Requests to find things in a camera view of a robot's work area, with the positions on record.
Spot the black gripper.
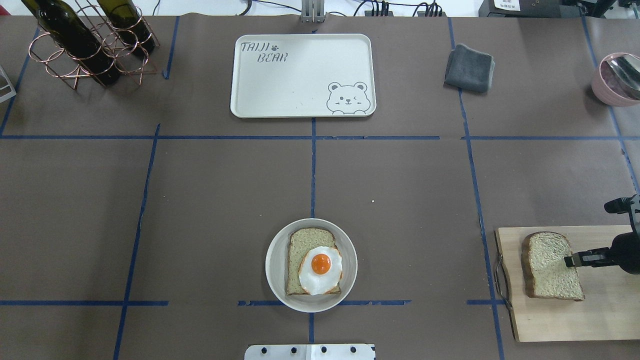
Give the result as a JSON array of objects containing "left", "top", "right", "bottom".
[{"left": 564, "top": 233, "right": 640, "bottom": 275}]

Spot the white round plate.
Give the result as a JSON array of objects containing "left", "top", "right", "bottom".
[{"left": 265, "top": 218, "right": 359, "bottom": 313}]

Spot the cream bear tray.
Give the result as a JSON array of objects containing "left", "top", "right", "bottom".
[{"left": 230, "top": 33, "right": 377, "bottom": 119}]

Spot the wooden cutting board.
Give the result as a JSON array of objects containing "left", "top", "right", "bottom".
[{"left": 495, "top": 225, "right": 640, "bottom": 342}]

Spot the pink bowl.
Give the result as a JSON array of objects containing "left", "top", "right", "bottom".
[{"left": 590, "top": 52, "right": 640, "bottom": 107}]

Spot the grey folded cloth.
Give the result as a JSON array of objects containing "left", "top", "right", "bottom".
[{"left": 444, "top": 43, "right": 495, "bottom": 94}]

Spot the black computer box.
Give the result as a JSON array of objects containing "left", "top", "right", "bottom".
[{"left": 478, "top": 0, "right": 615, "bottom": 19}]

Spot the fried egg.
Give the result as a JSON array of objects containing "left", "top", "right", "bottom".
[{"left": 298, "top": 246, "right": 343, "bottom": 296}]

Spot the dark wine bottle far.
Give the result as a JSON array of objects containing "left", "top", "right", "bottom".
[{"left": 98, "top": 0, "right": 156, "bottom": 59}]

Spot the dark wine bottle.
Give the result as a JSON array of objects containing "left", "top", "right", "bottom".
[
  {"left": 98, "top": 0, "right": 156, "bottom": 59},
  {"left": 22, "top": 0, "right": 121, "bottom": 85}
]

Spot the dark wine bottle near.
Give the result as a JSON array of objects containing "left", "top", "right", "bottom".
[{"left": 22, "top": 0, "right": 121, "bottom": 85}]

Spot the white dish rack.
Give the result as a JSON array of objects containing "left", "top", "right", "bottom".
[{"left": 0, "top": 66, "right": 18, "bottom": 103}]

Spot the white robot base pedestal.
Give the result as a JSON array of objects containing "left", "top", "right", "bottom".
[{"left": 244, "top": 343, "right": 377, "bottom": 360}]

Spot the aluminium frame post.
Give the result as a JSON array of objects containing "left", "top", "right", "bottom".
[{"left": 301, "top": 0, "right": 327, "bottom": 24}]

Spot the copper wire bottle rack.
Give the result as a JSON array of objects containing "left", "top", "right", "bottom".
[{"left": 23, "top": 0, "right": 159, "bottom": 90}]

